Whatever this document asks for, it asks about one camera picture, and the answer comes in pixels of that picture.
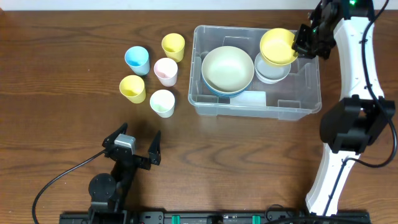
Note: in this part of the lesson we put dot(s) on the pink cup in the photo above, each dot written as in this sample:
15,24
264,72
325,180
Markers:
166,70

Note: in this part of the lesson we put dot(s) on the beige bowl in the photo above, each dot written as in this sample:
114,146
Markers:
227,69

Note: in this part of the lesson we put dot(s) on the yellow cup near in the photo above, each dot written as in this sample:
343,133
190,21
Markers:
133,88

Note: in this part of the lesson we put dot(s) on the yellow cup far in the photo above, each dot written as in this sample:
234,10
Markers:
173,45

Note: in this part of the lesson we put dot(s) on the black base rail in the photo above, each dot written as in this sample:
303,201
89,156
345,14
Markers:
207,218

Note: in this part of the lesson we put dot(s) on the clear plastic storage container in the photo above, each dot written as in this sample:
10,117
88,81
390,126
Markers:
291,99

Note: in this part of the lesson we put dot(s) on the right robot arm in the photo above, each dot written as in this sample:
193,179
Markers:
362,112

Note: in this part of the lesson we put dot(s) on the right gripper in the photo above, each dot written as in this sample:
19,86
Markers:
303,43

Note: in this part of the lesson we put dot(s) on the light blue cup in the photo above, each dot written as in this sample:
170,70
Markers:
137,58

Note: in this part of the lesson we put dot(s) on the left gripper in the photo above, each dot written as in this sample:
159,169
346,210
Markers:
137,158

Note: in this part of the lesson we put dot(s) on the pale green white cup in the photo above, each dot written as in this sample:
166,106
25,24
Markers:
163,103

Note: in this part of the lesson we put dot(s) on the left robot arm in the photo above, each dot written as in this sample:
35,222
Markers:
109,191

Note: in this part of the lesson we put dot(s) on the yellow cup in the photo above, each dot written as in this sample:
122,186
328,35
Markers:
173,45
133,88

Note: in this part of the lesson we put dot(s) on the yellow bowl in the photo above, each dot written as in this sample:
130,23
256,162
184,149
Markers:
276,47

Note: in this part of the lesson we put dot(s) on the grey bowl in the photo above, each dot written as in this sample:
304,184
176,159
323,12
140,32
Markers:
270,71

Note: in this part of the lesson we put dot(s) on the dark blue bowl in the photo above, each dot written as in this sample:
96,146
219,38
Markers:
226,95
211,88

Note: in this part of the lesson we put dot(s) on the white bowl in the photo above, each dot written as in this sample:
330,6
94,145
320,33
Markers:
268,81

